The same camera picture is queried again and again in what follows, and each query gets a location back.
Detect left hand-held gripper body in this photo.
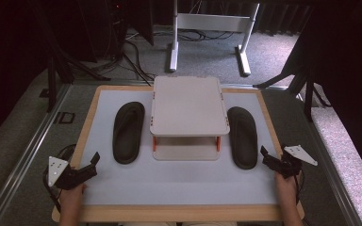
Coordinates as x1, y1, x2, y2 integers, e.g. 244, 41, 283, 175
47, 155, 91, 191

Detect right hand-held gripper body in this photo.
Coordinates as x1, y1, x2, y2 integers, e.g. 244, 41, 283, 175
272, 143, 319, 180

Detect black slipper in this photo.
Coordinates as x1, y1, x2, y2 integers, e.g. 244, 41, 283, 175
111, 101, 146, 165
226, 105, 259, 170

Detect white two-tier shoe rack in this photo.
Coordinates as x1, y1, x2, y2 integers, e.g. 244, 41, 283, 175
149, 74, 231, 162

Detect person's left hand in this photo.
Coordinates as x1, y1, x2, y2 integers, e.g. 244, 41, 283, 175
58, 183, 88, 205

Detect person's right hand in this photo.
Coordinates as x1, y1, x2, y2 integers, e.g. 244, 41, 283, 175
274, 171, 301, 202

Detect black floor socket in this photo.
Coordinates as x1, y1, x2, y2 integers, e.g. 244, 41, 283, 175
55, 111, 76, 125

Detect black tripod stand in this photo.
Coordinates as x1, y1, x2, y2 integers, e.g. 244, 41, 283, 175
43, 37, 111, 113
252, 62, 333, 122

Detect dark computer cabinet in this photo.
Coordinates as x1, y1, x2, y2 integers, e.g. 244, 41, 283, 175
74, 0, 130, 63

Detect aluminium floor rail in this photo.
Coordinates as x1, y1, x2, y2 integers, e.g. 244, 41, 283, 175
295, 90, 362, 226
0, 82, 74, 226

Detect black floor cables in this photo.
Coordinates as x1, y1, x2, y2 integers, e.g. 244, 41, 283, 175
119, 27, 237, 87

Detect white desk frame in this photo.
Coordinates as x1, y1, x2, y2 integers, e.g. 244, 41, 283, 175
168, 0, 261, 77

